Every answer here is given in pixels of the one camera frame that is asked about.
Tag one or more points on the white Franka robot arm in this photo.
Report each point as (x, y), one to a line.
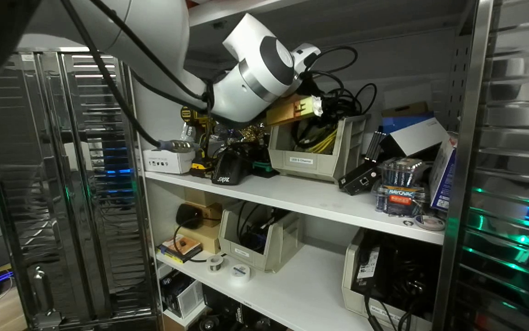
(251, 74)

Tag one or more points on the white shelf board with tape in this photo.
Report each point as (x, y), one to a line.
(301, 291)

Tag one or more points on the brown cardboard box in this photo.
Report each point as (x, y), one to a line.
(209, 223)

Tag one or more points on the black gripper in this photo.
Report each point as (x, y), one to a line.
(321, 120)

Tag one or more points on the black battery charger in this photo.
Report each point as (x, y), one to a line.
(228, 166)

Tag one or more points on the metal server rack with green lights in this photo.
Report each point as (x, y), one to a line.
(509, 166)

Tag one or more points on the white rectangular box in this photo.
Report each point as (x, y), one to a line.
(165, 161)

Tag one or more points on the small white tape roll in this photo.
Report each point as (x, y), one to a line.
(239, 271)

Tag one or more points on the blue and white cardboard box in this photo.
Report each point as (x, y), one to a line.
(413, 131)

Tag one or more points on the battery pack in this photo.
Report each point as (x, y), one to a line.
(400, 187)

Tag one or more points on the yellow power drill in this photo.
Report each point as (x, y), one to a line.
(200, 141)

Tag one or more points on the orange circuit board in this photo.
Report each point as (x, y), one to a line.
(180, 249)

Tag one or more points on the black round object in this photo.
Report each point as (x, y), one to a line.
(187, 216)

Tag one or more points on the white shelf board with batteries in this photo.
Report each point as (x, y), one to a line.
(312, 200)

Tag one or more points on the metal rack with mesh door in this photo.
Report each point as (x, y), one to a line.
(62, 185)

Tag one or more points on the blue and white upright package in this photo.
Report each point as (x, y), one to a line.
(442, 176)

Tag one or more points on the beige bin with black device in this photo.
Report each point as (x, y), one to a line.
(398, 277)

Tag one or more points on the orange and green wrist mount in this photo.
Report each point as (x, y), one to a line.
(285, 113)

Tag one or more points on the white and black device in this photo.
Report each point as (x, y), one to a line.
(182, 297)

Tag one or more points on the black adapter box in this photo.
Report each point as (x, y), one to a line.
(356, 179)

